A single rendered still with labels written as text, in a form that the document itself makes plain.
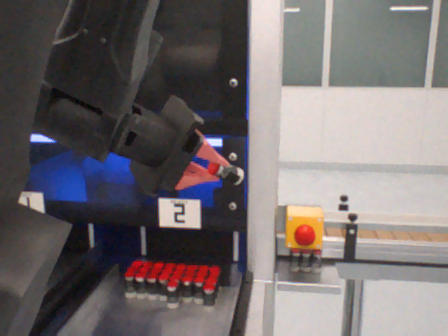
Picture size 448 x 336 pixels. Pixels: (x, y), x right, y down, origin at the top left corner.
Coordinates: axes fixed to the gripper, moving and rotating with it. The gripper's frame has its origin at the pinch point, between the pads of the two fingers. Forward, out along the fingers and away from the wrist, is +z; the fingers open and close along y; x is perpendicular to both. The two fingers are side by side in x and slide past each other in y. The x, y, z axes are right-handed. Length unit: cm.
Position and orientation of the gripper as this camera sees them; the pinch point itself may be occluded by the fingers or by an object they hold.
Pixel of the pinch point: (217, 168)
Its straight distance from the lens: 52.3
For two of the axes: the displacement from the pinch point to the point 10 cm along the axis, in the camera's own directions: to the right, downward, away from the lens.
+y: 5.4, -8.2, -1.9
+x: -4.8, -4.9, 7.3
